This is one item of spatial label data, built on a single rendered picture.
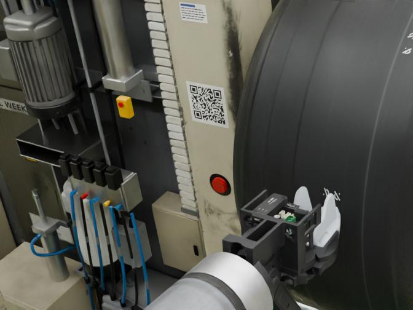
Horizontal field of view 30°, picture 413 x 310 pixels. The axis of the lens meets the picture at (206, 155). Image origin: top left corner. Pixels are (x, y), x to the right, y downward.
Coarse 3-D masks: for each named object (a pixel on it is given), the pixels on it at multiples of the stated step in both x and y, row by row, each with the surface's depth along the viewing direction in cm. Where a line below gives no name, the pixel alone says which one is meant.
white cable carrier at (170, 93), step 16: (144, 0) 124; (160, 0) 123; (160, 16) 124; (160, 32) 126; (160, 48) 128; (160, 64) 129; (160, 80) 131; (176, 96) 131; (176, 112) 133; (176, 128) 135; (176, 144) 137; (176, 160) 140; (192, 176) 146; (192, 192) 142; (192, 208) 144
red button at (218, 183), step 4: (216, 180) 134; (220, 180) 133; (212, 184) 135; (216, 184) 134; (220, 184) 134; (224, 184) 133; (216, 188) 135; (220, 188) 134; (224, 188) 134; (220, 192) 135; (224, 192) 134
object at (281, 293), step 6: (276, 276) 81; (276, 282) 81; (276, 288) 81; (282, 288) 82; (276, 294) 81; (282, 294) 83; (288, 294) 84; (276, 300) 82; (282, 300) 83; (288, 300) 84; (294, 300) 86; (276, 306) 82; (282, 306) 83; (288, 306) 84; (294, 306) 86
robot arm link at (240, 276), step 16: (208, 256) 77; (224, 256) 76; (192, 272) 74; (208, 272) 73; (224, 272) 73; (240, 272) 74; (256, 272) 75; (240, 288) 72; (256, 288) 74; (256, 304) 73; (272, 304) 75
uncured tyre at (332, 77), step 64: (320, 0) 99; (384, 0) 95; (256, 64) 102; (320, 64) 95; (384, 64) 91; (256, 128) 99; (320, 128) 94; (384, 128) 89; (256, 192) 100; (320, 192) 95; (384, 192) 90; (384, 256) 93
